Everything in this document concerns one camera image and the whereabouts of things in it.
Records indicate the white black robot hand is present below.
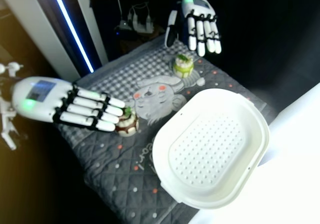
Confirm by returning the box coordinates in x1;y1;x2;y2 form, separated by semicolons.
11;76;126;132
164;0;223;57

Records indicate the green striped toy cake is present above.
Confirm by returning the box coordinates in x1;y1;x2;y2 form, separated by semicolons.
172;54;195;79

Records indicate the brown striped toy cake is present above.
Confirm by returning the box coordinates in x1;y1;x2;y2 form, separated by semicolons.
115;106;140;138

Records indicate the white plastic basket tray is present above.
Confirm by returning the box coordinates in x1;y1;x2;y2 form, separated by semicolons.
151;88;270;210

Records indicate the white power strip with plugs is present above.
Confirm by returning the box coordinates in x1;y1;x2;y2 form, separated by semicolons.
114;3;156;35

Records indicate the white pillar with dark panel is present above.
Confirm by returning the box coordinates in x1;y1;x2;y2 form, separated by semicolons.
0;0;110;82

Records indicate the blue white light strip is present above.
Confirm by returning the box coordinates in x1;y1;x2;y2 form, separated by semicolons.
51;0;95;74

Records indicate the grey quilt with printed bear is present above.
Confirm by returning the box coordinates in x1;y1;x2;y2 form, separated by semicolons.
56;34;276;224

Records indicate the thin white cable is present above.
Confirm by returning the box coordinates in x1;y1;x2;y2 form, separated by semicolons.
111;0;125;22

